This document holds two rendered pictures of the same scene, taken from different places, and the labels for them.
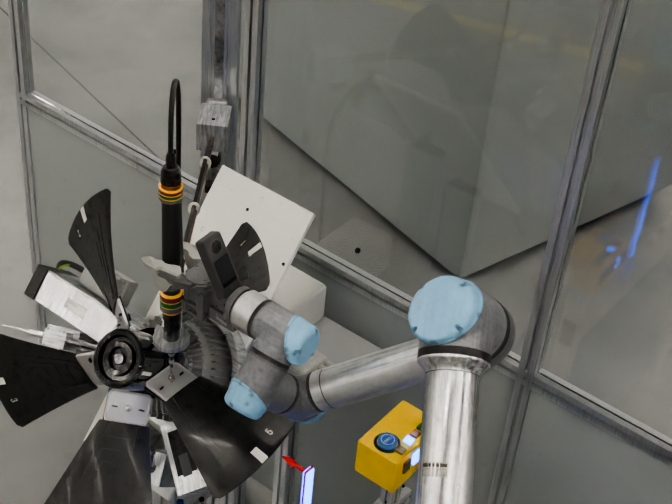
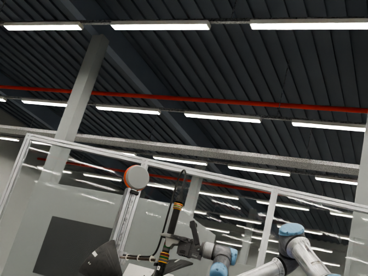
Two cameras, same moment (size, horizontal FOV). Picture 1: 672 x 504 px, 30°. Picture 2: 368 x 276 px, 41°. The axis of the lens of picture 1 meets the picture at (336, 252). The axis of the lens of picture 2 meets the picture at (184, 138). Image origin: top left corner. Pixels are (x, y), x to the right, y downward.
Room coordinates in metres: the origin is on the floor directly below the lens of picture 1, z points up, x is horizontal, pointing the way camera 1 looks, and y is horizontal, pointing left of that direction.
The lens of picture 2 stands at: (-0.37, 1.23, 1.19)
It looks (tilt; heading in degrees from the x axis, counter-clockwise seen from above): 19 degrees up; 338
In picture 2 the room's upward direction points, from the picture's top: 16 degrees clockwise
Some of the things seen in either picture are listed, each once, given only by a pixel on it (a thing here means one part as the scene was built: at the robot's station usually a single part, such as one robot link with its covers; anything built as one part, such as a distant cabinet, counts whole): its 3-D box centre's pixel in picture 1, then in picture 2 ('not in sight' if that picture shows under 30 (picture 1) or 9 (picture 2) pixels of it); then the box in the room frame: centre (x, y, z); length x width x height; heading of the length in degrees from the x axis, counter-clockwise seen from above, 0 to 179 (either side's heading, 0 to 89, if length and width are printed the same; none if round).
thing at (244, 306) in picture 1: (251, 311); (207, 250); (1.66, 0.14, 1.48); 0.08 x 0.05 x 0.08; 145
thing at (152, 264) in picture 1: (160, 277); (168, 240); (1.74, 0.31, 1.48); 0.09 x 0.03 x 0.06; 72
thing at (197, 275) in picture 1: (216, 295); (190, 247); (1.71, 0.20, 1.47); 0.12 x 0.08 x 0.09; 55
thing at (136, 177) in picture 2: not in sight; (136, 177); (2.49, 0.30, 1.88); 0.17 x 0.15 x 0.16; 55
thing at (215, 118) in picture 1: (214, 126); (118, 257); (2.40, 0.30, 1.38); 0.10 x 0.07 x 0.08; 0
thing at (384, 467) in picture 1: (397, 448); not in sight; (1.81, -0.17, 1.02); 0.16 x 0.10 x 0.11; 145
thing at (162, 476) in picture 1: (161, 467); not in sight; (1.79, 0.32, 0.91); 0.12 x 0.08 x 0.12; 145
